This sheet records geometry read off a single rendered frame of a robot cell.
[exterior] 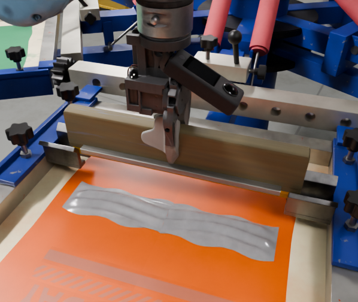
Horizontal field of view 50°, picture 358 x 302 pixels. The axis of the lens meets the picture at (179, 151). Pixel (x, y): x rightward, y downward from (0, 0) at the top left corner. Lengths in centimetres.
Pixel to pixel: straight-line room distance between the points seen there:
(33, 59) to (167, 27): 78
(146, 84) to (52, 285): 31
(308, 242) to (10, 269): 45
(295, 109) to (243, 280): 38
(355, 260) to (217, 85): 30
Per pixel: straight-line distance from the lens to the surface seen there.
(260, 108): 82
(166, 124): 56
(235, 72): 86
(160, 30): 52
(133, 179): 73
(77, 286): 59
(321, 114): 82
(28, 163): 74
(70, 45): 107
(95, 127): 67
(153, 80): 56
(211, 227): 64
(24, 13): 40
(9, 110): 299
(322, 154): 79
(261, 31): 103
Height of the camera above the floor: 144
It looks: 38 degrees down
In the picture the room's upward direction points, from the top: straight up
